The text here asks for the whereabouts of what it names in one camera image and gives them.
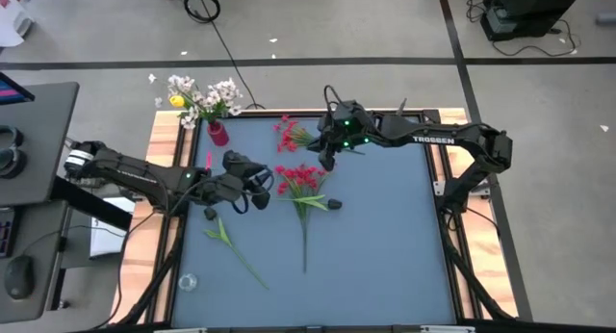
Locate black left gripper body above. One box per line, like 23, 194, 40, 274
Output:
206, 149, 270, 205

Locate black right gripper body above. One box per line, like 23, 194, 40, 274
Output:
315, 100, 381, 154

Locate red poppy flower bunch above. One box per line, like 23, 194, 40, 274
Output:
272, 114, 366, 156
274, 163, 334, 274

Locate black tulip green stem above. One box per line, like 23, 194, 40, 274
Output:
283, 193, 344, 275
201, 206, 270, 291

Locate white blossom flower bunch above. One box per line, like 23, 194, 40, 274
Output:
147, 72, 244, 131

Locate yellow tulip green stem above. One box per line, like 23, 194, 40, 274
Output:
167, 93, 193, 114

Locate red glass vase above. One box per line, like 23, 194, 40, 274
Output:
206, 119, 230, 147

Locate clear glass vase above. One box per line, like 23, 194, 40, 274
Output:
177, 272, 199, 294

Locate blue-grey table mat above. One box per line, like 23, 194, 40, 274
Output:
170, 115, 457, 328

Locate white paper sheet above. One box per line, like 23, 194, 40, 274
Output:
89, 195, 137, 260

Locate black support bar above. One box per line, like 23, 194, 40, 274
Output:
50, 176, 134, 231

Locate dark grey side desk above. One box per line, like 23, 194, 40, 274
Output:
0, 81, 81, 324

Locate black floor equipment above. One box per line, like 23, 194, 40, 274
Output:
479, 0, 589, 42

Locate black headphones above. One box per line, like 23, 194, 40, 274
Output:
0, 124, 26, 180

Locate black keyboard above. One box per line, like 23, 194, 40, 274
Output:
0, 206, 20, 260

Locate black computer mouse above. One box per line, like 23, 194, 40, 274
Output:
3, 254, 37, 300

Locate desk computer monitor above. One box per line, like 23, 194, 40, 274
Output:
0, 71, 36, 107

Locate white floor object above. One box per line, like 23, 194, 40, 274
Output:
0, 0, 36, 49

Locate blue gripper cable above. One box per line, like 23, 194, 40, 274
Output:
230, 192, 252, 216

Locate black floor cable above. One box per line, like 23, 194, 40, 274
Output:
183, 0, 267, 111

